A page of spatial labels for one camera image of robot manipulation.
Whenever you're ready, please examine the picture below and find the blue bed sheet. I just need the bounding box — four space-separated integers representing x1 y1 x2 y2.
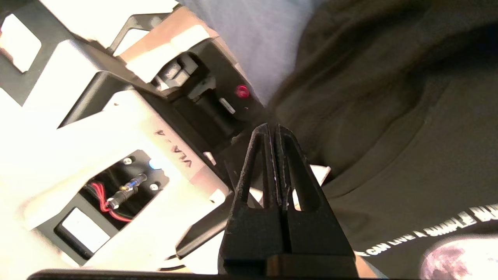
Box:
179 0 331 107

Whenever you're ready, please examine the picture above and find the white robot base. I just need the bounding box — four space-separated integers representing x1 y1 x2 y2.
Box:
0 0 269 273

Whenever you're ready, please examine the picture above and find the black moon print T-shirt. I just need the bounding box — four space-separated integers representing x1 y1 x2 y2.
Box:
265 0 498 278

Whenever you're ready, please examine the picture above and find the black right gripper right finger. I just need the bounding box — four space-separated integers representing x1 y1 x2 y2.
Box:
274 124 358 277

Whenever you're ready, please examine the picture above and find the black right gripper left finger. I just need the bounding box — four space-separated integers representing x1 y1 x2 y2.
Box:
218 124 286 275

